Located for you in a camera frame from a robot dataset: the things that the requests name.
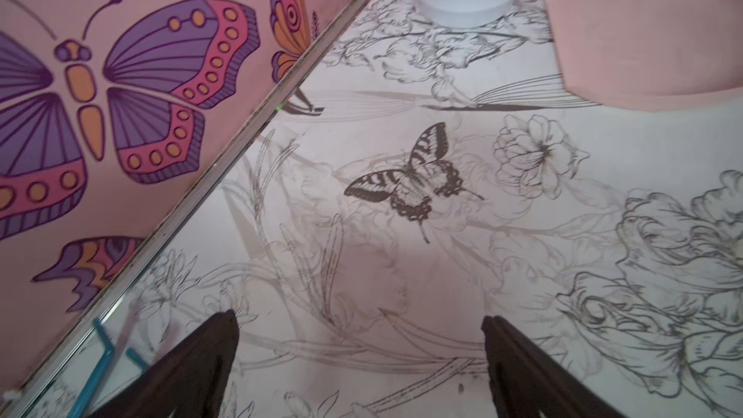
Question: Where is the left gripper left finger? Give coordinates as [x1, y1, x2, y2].
[91, 310, 240, 418]

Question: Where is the pink plastic scoop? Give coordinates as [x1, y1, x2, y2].
[546, 0, 742, 111]

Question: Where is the blue plastic fork tool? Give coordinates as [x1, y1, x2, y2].
[67, 317, 150, 417]

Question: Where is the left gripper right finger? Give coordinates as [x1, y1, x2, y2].
[482, 317, 621, 418]

